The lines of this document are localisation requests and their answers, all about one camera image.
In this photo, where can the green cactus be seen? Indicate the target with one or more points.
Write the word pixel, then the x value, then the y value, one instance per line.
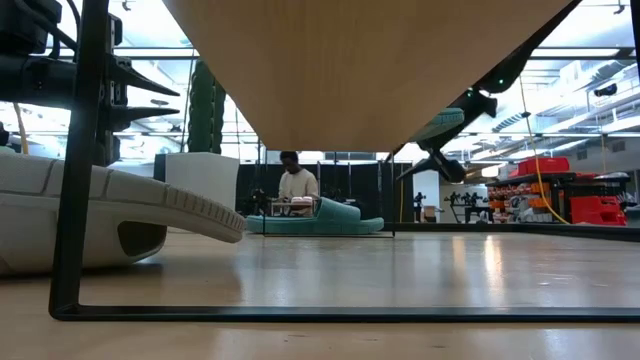
pixel 205 105

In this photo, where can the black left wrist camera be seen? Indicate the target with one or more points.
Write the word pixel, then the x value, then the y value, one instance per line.
pixel 30 25

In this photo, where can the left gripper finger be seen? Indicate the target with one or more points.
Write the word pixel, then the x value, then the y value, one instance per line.
pixel 125 117
pixel 127 77

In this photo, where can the grey slide sandal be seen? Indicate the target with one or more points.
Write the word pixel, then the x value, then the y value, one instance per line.
pixel 150 200

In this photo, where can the black partition screen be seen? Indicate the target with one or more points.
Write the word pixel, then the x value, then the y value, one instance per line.
pixel 360 190

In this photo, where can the teal slide sandal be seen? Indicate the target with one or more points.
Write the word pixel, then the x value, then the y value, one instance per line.
pixel 320 220
pixel 442 120

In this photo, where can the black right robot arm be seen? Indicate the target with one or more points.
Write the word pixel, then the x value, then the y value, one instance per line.
pixel 530 45

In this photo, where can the black table frame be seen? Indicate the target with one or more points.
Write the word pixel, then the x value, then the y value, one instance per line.
pixel 550 230

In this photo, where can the red storage bin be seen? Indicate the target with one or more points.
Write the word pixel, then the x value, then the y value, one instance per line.
pixel 597 210

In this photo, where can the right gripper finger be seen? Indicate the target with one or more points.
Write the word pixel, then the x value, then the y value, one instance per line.
pixel 440 165

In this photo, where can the wooden shelf with black frame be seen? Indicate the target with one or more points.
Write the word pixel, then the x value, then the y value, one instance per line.
pixel 350 75

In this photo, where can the person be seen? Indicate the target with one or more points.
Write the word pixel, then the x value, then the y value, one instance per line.
pixel 297 185

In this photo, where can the red plastic crate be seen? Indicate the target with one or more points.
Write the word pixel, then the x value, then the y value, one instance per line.
pixel 542 165

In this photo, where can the white hexagonal plant pot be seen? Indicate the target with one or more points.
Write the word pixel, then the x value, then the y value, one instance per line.
pixel 200 180

